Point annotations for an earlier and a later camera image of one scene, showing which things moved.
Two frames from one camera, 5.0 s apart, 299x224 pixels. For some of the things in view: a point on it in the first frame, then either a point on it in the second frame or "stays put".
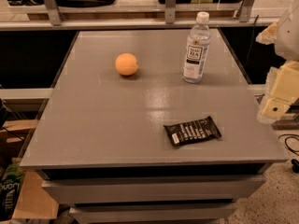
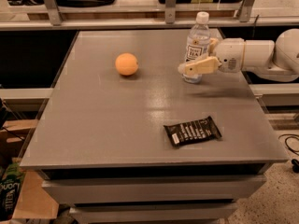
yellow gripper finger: x=284 y=91 -> x=204 y=65
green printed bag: x=9 y=188 stays put
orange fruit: x=126 y=63 stays put
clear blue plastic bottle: x=198 y=49 stays put
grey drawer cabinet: x=100 y=140 stays put
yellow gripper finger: x=268 y=35 -> x=212 y=42
